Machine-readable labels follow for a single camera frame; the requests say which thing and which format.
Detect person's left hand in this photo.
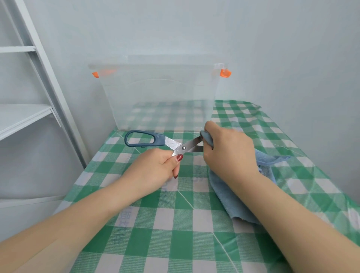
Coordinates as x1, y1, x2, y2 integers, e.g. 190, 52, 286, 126
114, 148, 184, 207

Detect person's right hand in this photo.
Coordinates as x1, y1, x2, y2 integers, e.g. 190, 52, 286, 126
202, 121, 264, 192

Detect blue handled steel scissors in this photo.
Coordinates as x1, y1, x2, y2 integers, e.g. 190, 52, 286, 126
124, 130, 205, 158

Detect blue microfibre cloth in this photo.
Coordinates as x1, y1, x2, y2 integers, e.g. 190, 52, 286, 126
199, 130, 292, 225

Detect person's left forearm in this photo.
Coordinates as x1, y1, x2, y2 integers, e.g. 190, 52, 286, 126
0, 183, 130, 273

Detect person's right forearm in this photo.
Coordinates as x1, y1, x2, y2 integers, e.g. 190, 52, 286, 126
244, 174, 360, 273

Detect green white checkered tablecloth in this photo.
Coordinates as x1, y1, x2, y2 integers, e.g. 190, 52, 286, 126
53, 100, 360, 273

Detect clear plastic storage box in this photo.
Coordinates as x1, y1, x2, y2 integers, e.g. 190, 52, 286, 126
88, 55, 233, 132

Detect white metal shelf rack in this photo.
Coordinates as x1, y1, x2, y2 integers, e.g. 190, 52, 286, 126
0, 0, 87, 209

